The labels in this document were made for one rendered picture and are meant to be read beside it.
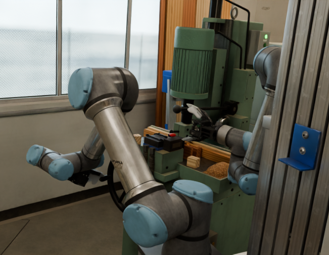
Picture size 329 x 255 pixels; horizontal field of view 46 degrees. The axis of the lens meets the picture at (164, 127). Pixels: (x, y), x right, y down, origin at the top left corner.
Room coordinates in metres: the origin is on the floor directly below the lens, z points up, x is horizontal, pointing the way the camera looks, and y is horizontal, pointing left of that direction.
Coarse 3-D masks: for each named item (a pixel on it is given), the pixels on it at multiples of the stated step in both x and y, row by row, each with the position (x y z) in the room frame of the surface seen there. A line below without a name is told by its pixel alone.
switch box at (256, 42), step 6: (252, 30) 1.89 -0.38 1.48; (258, 30) 1.87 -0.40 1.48; (252, 36) 1.88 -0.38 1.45; (258, 36) 1.86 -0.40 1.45; (252, 42) 1.88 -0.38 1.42; (258, 42) 1.86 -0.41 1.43; (252, 48) 1.88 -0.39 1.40; (258, 48) 1.86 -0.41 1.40; (252, 54) 1.88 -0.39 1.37; (252, 60) 1.87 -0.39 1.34
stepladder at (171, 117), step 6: (168, 72) 2.70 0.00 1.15; (168, 78) 2.67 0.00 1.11; (162, 84) 2.71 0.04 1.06; (168, 84) 2.66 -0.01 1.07; (162, 90) 2.71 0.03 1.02; (168, 90) 2.65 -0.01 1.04; (168, 96) 2.65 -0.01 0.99; (168, 102) 2.64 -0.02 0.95; (174, 102) 2.67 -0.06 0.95; (168, 108) 2.64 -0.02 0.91; (168, 114) 2.63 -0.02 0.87; (174, 114) 2.66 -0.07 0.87; (168, 120) 2.63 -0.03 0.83; (174, 120) 2.65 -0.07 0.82; (168, 126) 2.63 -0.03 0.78
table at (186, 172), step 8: (184, 160) 1.62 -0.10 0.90; (200, 160) 1.64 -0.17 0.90; (208, 160) 1.65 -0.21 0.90; (176, 168) 1.58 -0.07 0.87; (184, 168) 1.55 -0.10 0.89; (192, 168) 1.53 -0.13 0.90; (200, 168) 1.54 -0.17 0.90; (160, 176) 1.51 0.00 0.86; (168, 176) 1.51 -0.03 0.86; (176, 176) 1.55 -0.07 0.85; (184, 176) 1.55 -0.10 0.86; (192, 176) 1.52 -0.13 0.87; (200, 176) 1.49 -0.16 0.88; (208, 176) 1.47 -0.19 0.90; (208, 184) 1.46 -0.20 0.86; (216, 184) 1.44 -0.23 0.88; (224, 184) 1.45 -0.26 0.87; (232, 184) 1.50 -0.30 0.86; (216, 192) 1.43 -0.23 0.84
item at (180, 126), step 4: (192, 120) 1.83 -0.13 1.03; (176, 124) 1.75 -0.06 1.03; (180, 124) 1.73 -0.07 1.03; (184, 124) 1.74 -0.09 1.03; (188, 124) 1.74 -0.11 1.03; (192, 124) 1.75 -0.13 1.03; (176, 128) 1.75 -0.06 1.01; (180, 128) 1.73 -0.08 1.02; (184, 128) 1.71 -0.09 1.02; (188, 128) 1.73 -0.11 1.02; (180, 132) 1.73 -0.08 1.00; (184, 132) 1.71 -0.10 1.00; (188, 132) 1.73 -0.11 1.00; (180, 136) 1.73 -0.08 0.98; (184, 136) 1.72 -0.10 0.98
